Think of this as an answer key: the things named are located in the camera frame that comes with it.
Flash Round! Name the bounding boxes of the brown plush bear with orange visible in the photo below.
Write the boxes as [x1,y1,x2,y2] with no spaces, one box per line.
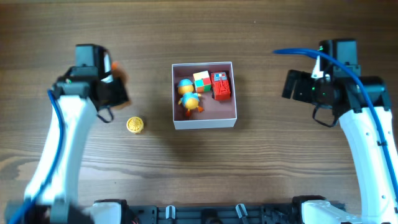
[111,62,129,85]

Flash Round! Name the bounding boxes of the red toy truck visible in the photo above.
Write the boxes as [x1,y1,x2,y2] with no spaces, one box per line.
[210,72,231,101]

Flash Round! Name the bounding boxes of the yellow duck toy blue hat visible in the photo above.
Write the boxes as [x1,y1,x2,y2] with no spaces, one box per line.
[177,79,204,118]

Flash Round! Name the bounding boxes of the colourful puzzle cube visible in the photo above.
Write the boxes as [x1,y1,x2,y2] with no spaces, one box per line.
[193,71,211,93]

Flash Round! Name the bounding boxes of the white cardboard box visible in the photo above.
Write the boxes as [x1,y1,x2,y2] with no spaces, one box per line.
[172,62,238,129]

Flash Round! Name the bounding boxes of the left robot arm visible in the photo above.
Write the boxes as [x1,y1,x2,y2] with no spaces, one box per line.
[5,64,133,223]

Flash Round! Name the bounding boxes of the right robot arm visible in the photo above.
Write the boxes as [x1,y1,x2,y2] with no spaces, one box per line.
[282,70,397,223]

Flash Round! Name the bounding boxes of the yellow round fan wheel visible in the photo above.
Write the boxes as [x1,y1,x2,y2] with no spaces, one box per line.
[126,116,144,134]

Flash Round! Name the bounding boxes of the right blue cable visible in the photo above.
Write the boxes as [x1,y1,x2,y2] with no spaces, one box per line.
[272,48,398,200]

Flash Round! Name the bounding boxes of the blue cable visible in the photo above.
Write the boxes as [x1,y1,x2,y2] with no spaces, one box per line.
[272,48,398,200]
[7,89,65,224]

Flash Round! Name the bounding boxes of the left blue cable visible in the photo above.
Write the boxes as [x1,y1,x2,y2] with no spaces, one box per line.
[7,89,65,224]

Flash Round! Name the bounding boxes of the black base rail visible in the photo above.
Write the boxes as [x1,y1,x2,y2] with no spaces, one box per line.
[93,198,346,224]

